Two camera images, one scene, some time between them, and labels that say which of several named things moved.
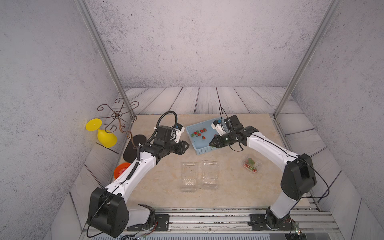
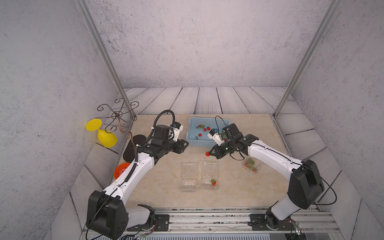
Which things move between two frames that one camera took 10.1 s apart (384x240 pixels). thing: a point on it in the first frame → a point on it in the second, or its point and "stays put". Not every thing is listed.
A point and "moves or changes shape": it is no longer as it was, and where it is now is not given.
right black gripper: [217, 143] → [218, 153]
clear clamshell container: [210, 174] stays put
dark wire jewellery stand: [121, 116] stays put
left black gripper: [181, 151] stays put
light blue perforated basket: [201, 134] moves or changes shape
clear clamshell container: [251, 164] stays put
